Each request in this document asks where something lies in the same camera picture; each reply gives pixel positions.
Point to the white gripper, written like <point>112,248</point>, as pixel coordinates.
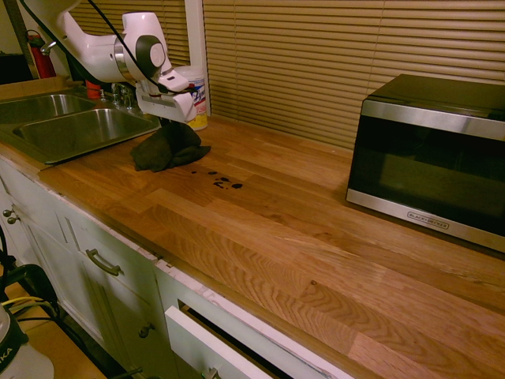
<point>165,104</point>

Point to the dark grey cloth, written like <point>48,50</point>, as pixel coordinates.
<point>173,148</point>

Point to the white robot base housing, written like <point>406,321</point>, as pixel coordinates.
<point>19,359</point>

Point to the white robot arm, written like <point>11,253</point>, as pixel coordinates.
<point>94,51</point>

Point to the dark liquid spill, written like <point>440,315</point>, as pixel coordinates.
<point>218,184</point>

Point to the Lysol wipes canister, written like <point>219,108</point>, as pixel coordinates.
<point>198,106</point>

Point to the chrome faucet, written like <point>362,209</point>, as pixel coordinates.
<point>118,92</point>

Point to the orange bottle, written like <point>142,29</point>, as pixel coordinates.
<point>93,89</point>

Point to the narrow beige window blind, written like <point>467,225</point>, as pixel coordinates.
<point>173,23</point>

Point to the stainless steel double sink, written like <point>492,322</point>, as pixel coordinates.
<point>79,128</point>

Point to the red fire extinguisher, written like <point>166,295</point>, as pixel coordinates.
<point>42,61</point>

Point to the wide beige window blind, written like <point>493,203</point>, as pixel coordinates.
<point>315,59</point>

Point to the round metal cabinet knob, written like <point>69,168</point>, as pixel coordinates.
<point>7,213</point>
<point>13,220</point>
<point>147,331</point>

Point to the open white drawer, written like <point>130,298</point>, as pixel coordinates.
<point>197,343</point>

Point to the black and steel microwave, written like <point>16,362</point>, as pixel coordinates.
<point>426,166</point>

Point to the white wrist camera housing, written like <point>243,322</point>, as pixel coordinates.
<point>173,80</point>

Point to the white window frame post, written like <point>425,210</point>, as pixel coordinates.
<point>195,35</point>

